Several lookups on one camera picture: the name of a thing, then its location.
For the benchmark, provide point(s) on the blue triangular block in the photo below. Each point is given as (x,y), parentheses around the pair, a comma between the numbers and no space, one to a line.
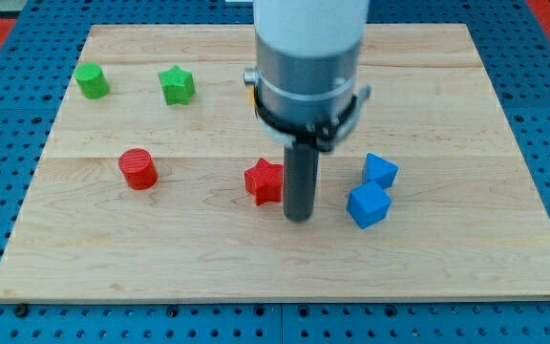
(376,169)

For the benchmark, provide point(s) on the green star block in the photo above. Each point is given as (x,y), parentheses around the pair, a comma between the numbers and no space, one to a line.
(177,85)

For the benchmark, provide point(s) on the yellow block behind arm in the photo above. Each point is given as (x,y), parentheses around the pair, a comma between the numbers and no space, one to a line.
(251,95)

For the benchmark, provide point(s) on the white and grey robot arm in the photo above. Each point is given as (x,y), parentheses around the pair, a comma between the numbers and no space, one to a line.
(307,54)

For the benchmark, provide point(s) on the blue cube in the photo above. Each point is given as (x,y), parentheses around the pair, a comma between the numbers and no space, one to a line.
(368,204)

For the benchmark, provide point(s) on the wooden board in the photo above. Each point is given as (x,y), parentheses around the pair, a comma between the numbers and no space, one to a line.
(465,224)

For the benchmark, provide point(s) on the green cylinder block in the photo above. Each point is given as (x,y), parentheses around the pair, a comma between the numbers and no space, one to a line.
(91,80)

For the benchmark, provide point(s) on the red star block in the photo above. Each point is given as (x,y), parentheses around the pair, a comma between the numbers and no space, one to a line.
(264,181)

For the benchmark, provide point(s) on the red cylinder block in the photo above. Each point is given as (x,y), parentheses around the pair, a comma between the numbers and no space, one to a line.
(138,169)

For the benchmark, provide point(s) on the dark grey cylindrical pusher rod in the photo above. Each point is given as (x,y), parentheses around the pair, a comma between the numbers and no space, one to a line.
(300,179)

